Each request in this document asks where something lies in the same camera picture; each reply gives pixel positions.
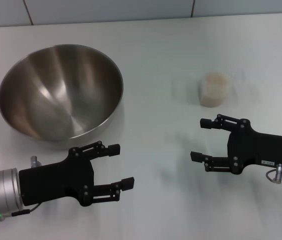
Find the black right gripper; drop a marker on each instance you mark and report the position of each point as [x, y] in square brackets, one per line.
[263, 150]

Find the stainless steel mixing bowl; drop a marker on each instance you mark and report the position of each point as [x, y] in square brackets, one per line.
[61, 95]

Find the white rice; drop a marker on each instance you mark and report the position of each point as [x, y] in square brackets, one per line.
[212, 98]

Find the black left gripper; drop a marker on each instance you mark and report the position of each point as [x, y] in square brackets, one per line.
[56, 180]

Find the clear plastic measuring cup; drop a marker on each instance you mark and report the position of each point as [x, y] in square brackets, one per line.
[213, 92]

